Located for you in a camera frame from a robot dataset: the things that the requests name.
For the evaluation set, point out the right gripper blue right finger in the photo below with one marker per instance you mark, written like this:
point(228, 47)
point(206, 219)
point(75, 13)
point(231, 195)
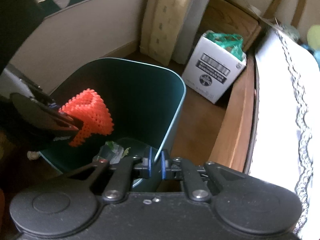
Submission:
point(170, 167)

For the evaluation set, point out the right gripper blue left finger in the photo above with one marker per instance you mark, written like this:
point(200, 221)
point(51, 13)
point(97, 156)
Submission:
point(143, 164)

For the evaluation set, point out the teal plastic trash bin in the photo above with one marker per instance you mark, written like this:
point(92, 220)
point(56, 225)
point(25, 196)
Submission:
point(144, 102)

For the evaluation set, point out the crumpled wrapper in bin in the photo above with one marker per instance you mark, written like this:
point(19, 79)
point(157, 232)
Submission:
point(112, 152)

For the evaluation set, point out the white printed cardboard box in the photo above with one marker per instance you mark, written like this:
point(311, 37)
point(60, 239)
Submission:
point(211, 70)

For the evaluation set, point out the green plastic bag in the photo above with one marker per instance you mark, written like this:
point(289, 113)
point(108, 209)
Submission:
point(229, 42)

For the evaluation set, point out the beige patterned curtain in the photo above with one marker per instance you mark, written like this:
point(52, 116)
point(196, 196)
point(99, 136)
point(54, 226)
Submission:
point(162, 23)

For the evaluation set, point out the wooden nightstand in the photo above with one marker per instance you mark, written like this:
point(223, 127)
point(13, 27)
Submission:
point(231, 17)

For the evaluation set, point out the wooden bed frame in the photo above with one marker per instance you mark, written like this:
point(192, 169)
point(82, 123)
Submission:
point(232, 143)

